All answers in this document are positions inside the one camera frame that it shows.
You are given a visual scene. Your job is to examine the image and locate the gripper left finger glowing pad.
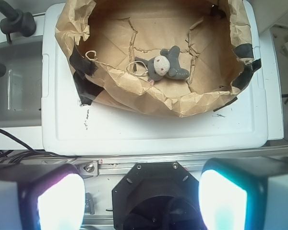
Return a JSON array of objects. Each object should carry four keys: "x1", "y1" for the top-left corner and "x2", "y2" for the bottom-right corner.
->
[{"x1": 0, "y1": 163, "x2": 85, "y2": 230}]

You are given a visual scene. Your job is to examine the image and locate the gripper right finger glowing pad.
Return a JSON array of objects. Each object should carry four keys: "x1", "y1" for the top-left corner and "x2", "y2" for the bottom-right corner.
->
[{"x1": 198, "y1": 157, "x2": 288, "y2": 230}]

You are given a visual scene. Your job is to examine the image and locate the gray plush animal toy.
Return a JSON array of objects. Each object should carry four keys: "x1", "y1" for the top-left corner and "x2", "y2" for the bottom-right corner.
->
[{"x1": 134, "y1": 46, "x2": 190, "y2": 86}]

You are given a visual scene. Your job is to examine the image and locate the white plastic bin lid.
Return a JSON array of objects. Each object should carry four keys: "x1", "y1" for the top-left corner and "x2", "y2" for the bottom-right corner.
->
[{"x1": 41, "y1": 3, "x2": 268, "y2": 156}]

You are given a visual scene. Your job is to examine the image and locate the crumpled brown paper bag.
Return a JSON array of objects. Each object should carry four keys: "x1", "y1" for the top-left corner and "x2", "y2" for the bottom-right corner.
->
[{"x1": 55, "y1": 0, "x2": 261, "y2": 117}]

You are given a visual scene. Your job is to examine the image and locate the dark gray faucet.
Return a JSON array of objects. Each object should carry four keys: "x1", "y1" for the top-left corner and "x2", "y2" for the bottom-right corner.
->
[{"x1": 0, "y1": 0, "x2": 36, "y2": 44}]

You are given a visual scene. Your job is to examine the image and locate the black cable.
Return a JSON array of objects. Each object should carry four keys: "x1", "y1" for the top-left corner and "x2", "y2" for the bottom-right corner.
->
[{"x1": 0, "y1": 126, "x2": 70, "y2": 166}]

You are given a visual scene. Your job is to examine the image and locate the aluminium extrusion rail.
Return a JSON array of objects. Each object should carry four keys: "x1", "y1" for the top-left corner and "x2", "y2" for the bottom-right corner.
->
[{"x1": 70, "y1": 145, "x2": 288, "y2": 177}]

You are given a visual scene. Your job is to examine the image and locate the black octagonal mount plate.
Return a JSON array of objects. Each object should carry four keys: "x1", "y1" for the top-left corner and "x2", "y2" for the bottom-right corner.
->
[{"x1": 112, "y1": 162, "x2": 207, "y2": 230}]

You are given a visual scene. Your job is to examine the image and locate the white string handle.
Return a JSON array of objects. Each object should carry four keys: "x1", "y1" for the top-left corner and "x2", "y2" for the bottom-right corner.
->
[{"x1": 126, "y1": 61, "x2": 148, "y2": 77}]

